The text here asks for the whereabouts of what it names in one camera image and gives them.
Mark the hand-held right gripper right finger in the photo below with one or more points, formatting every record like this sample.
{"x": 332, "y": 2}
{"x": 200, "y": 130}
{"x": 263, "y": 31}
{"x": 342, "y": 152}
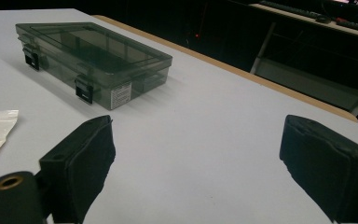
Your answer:
{"x": 329, "y": 168}

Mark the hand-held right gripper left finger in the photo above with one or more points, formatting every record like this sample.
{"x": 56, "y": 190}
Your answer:
{"x": 74, "y": 168}

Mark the translucent grey compartment box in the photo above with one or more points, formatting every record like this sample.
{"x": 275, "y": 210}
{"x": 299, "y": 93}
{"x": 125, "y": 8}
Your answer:
{"x": 99, "y": 53}

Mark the wooden table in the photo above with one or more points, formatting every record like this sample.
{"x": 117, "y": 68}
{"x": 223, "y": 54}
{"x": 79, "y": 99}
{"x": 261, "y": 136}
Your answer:
{"x": 230, "y": 68}

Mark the black keyboard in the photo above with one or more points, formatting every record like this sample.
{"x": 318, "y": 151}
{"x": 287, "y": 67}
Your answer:
{"x": 357, "y": 26}
{"x": 289, "y": 8}

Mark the black computer mouse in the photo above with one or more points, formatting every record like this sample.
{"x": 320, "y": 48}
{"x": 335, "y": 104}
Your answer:
{"x": 323, "y": 19}

